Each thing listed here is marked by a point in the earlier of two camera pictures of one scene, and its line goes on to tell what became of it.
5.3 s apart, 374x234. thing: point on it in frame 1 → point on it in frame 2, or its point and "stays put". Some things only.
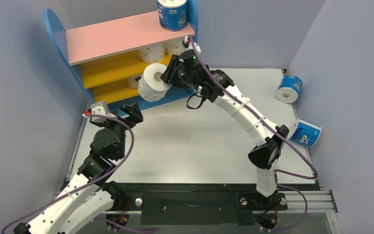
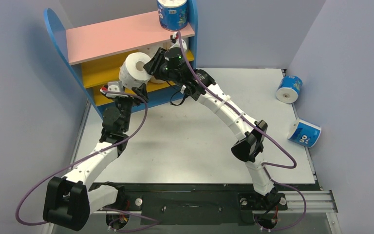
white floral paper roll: [151, 86] → [132, 71]
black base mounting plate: [196, 204] stays put
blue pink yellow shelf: [103, 58] stays put
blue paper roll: [173, 14] stays put
